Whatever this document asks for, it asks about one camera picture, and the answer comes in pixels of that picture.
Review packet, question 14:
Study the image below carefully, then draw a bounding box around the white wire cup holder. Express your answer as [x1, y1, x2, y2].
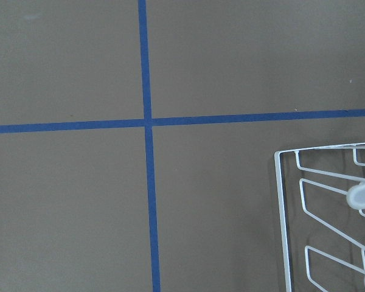
[274, 142, 365, 291]

